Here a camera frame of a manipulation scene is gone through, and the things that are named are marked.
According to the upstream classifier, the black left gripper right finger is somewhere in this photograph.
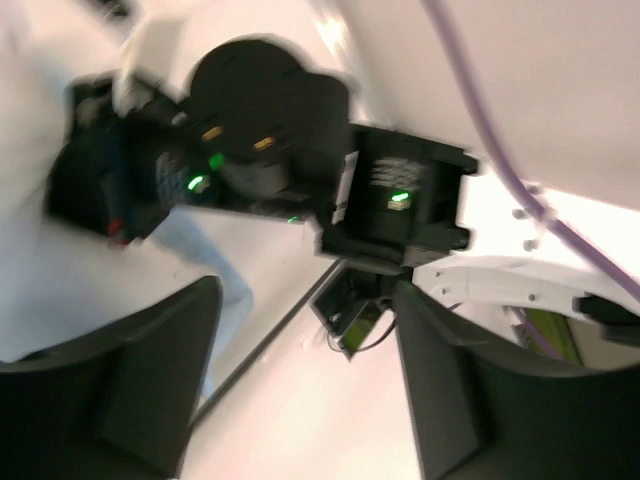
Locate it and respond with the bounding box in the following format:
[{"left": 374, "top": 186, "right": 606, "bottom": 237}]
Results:
[{"left": 393, "top": 282, "right": 639, "bottom": 479}]

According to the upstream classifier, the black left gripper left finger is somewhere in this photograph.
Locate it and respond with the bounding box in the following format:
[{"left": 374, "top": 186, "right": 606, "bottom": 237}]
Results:
[{"left": 1, "top": 276, "right": 222, "bottom": 479}]

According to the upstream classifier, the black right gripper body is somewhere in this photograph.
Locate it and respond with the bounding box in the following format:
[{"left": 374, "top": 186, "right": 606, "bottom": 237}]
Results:
[{"left": 45, "top": 39, "right": 351, "bottom": 244}]

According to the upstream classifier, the white pillow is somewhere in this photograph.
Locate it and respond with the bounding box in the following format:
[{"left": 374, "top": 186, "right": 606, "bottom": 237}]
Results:
[{"left": 1, "top": 1, "right": 224, "bottom": 363}]

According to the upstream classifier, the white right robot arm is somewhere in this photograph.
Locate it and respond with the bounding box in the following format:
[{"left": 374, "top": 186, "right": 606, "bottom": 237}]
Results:
[{"left": 47, "top": 39, "right": 478, "bottom": 344}]

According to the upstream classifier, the aluminium table edge rail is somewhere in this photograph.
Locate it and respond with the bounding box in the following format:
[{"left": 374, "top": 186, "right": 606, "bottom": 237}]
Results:
[{"left": 190, "top": 260, "right": 342, "bottom": 433}]

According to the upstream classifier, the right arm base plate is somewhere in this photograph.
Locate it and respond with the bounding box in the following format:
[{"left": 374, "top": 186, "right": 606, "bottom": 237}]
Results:
[{"left": 311, "top": 266, "right": 403, "bottom": 361}]

